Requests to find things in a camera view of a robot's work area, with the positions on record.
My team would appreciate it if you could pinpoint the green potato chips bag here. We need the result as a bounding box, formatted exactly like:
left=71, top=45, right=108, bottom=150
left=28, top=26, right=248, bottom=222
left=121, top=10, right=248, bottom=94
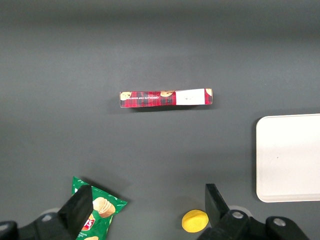
left=71, top=176, right=128, bottom=240

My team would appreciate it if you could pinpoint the yellow lemon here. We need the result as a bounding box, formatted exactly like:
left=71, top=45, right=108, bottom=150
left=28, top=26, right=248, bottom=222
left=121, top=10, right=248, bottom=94
left=181, top=209, right=210, bottom=233

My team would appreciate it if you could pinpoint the red tartan cookie box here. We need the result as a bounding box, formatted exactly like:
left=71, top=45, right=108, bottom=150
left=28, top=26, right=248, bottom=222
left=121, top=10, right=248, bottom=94
left=119, top=88, right=214, bottom=109

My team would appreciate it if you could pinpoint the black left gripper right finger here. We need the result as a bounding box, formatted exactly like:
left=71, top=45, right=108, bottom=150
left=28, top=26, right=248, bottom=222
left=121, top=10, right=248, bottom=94
left=205, top=183, right=230, bottom=229

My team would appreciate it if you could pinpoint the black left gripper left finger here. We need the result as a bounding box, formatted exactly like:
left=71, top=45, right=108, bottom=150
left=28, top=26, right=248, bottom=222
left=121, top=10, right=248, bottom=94
left=57, top=184, right=94, bottom=240

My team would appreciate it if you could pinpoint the white rectangular plastic tray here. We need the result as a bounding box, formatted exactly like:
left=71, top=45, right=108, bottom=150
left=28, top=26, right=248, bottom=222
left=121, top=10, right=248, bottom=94
left=255, top=113, right=320, bottom=203

